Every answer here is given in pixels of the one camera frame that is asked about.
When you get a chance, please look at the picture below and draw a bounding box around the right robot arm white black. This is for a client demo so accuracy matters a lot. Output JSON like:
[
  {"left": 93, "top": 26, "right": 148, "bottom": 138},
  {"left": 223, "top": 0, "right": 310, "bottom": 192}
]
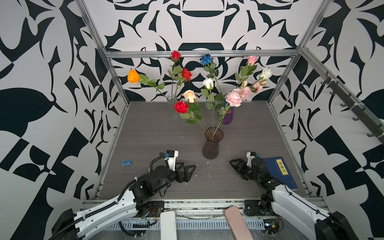
[{"left": 229, "top": 152, "right": 358, "bottom": 240}]

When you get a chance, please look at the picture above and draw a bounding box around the blue binder clip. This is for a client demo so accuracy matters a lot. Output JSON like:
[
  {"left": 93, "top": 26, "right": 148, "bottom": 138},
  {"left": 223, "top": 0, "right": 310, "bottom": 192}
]
[{"left": 121, "top": 160, "right": 132, "bottom": 172}]

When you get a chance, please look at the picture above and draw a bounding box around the large red artificial rose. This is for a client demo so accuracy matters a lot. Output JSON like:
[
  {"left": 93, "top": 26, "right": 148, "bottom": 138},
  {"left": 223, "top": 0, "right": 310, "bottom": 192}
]
[{"left": 175, "top": 68, "right": 192, "bottom": 99}]

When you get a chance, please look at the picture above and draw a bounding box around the blue book yellow label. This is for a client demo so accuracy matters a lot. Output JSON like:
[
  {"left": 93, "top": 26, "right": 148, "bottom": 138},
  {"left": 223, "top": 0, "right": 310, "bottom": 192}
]
[{"left": 264, "top": 157, "right": 298, "bottom": 190}]

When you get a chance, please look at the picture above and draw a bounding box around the purple blue glass vase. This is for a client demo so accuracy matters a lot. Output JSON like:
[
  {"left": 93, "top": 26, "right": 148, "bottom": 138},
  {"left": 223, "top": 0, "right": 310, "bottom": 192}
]
[{"left": 223, "top": 107, "right": 234, "bottom": 125}]

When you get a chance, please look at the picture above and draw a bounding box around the blue artificial rose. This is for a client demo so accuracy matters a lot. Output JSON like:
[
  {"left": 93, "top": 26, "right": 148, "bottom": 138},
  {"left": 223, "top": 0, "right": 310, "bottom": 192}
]
[{"left": 200, "top": 54, "right": 223, "bottom": 94}]

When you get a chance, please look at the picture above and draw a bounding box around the small red artificial rose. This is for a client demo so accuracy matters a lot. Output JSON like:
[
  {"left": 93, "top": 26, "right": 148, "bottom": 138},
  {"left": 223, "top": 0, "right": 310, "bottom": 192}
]
[{"left": 168, "top": 51, "right": 184, "bottom": 103}]

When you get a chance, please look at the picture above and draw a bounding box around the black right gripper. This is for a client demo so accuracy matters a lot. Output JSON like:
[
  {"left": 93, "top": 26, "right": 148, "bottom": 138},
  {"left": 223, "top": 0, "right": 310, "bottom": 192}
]
[{"left": 229, "top": 158, "right": 261, "bottom": 185}]

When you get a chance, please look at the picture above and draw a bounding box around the pink artificial rose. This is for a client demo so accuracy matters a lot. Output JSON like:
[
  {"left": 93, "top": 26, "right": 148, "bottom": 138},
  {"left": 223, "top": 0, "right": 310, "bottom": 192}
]
[{"left": 235, "top": 56, "right": 258, "bottom": 88}]

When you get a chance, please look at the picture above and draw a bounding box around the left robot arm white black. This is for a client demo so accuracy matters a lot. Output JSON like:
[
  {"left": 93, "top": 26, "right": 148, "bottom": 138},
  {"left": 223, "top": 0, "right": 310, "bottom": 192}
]
[{"left": 50, "top": 150, "right": 197, "bottom": 240}]

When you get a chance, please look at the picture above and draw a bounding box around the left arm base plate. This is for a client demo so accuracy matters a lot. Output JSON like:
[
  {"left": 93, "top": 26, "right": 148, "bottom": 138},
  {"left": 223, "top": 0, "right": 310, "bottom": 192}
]
[{"left": 143, "top": 201, "right": 165, "bottom": 218}]

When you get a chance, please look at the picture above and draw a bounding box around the clear glass vase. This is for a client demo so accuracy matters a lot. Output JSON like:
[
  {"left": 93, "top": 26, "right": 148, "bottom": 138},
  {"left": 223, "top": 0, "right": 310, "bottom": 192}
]
[{"left": 167, "top": 95, "right": 180, "bottom": 122}]

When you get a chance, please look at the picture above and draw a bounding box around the white phone-like device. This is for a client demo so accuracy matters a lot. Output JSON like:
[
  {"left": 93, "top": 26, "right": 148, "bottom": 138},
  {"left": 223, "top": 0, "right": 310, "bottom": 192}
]
[{"left": 160, "top": 211, "right": 178, "bottom": 240}]

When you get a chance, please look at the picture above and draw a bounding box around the pink phone-like device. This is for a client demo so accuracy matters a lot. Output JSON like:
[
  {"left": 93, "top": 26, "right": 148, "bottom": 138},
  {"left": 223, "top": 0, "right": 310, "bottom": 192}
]
[{"left": 224, "top": 206, "right": 253, "bottom": 240}]

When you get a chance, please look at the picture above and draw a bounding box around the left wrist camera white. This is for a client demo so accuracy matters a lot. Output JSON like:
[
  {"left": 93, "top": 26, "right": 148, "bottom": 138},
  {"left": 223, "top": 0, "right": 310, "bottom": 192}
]
[{"left": 165, "top": 150, "right": 179, "bottom": 172}]

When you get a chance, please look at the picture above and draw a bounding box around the pink peony flower spray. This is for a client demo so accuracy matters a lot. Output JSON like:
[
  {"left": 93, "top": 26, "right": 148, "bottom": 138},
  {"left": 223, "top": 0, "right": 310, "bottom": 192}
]
[{"left": 251, "top": 79, "right": 267, "bottom": 94}]

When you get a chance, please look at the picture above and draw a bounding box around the small circuit board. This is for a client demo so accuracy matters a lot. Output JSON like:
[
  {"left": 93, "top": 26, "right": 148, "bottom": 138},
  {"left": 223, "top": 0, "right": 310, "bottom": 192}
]
[{"left": 263, "top": 218, "right": 284, "bottom": 235}]

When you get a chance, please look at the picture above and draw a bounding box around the orange artificial rose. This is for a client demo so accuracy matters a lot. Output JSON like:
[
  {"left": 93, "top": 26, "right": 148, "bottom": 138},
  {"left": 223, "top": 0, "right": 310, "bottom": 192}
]
[{"left": 127, "top": 69, "right": 169, "bottom": 100}]

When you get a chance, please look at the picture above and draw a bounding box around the grey hook rack rail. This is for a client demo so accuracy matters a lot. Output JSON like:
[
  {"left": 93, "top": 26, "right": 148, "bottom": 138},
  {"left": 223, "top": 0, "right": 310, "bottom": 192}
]
[{"left": 320, "top": 71, "right": 384, "bottom": 142}]

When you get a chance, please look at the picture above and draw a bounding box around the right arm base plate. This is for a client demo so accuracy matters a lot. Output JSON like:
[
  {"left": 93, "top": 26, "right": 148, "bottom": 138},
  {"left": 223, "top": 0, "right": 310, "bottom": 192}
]
[{"left": 244, "top": 199, "right": 271, "bottom": 217}]

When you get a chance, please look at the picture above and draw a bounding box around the small white artificial rose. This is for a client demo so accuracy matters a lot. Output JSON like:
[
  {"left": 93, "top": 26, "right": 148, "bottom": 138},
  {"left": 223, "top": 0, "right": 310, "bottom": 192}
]
[{"left": 201, "top": 78, "right": 217, "bottom": 140}]

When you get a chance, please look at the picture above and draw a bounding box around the dark maroon glass vase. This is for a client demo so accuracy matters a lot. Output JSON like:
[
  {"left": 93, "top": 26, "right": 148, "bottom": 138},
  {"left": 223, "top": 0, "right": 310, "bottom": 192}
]
[{"left": 202, "top": 127, "right": 224, "bottom": 160}]

